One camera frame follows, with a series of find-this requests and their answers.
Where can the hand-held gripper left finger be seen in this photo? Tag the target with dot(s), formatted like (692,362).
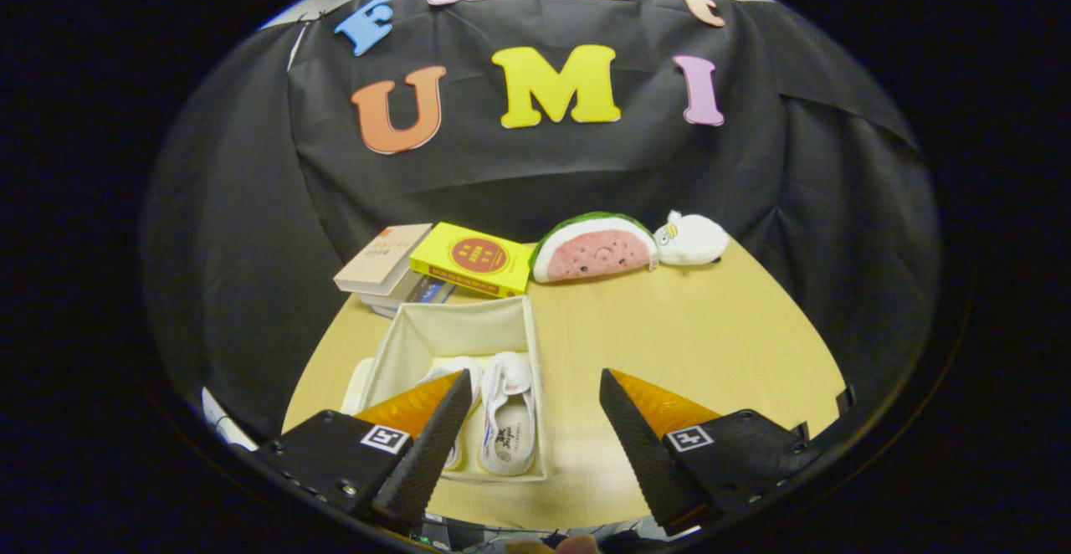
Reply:
(427,462)

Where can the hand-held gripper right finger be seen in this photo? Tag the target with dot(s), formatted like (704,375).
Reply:
(640,453)

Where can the white canvas shoe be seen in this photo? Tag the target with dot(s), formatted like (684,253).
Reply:
(468,374)
(508,437)

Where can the beige storage box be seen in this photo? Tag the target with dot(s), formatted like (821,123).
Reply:
(452,328)

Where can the blue and white book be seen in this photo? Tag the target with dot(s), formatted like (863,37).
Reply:
(431,290)

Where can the watermelon slice plush toy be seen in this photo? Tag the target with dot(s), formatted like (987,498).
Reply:
(594,253)

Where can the yellow book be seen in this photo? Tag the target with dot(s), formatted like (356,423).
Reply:
(477,257)

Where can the white plush toy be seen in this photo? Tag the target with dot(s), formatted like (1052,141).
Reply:
(694,240)

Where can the black table bracket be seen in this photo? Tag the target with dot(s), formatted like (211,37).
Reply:
(845,401)

